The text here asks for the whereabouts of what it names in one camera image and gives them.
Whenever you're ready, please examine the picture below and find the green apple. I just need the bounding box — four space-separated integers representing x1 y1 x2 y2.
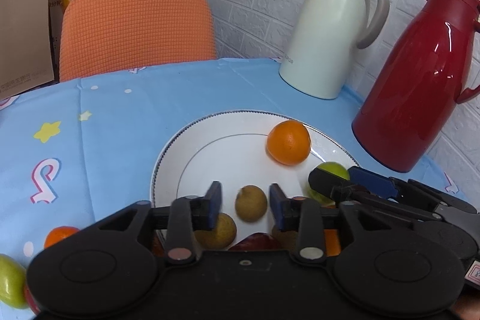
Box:
307 162 351 207
0 254 28 310

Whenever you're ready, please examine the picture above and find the brown longan front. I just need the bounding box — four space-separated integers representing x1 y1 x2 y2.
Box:
194 213 237 250

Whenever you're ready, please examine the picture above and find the brown longan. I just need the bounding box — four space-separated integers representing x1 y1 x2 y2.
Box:
194 213 237 250
235 185 268 223
271 225 298 252

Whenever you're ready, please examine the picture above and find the dark red plum front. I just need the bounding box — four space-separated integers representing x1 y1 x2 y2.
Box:
229 232 283 251

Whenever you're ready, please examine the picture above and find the dark red plum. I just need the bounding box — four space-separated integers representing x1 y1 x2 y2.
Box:
229 232 283 251
23 284 41 315

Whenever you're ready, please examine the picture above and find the large orange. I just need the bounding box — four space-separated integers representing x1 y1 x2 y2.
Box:
266 120 311 166
324 229 342 257

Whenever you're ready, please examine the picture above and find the mandarin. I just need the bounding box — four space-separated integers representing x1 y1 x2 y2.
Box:
44 226 79 249

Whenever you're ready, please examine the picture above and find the dark red plum back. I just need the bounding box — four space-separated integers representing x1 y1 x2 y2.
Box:
23 284 41 315

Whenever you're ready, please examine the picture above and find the white ceramic plate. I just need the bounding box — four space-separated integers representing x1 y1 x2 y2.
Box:
151 110 357 241

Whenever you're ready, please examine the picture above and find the red thermos jug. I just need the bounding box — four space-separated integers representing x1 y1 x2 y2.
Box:
352 0 479 172

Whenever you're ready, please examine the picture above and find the white thermos jug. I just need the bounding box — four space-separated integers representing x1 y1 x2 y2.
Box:
279 0 390 100

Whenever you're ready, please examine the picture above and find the blue cartoon tablecloth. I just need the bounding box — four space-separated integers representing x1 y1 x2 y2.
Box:
0 57 470 320

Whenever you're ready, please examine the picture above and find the orange chair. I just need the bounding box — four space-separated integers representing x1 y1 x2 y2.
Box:
59 0 216 82

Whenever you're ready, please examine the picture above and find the brown cardboard box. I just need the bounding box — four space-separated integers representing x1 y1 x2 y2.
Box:
0 0 55 100

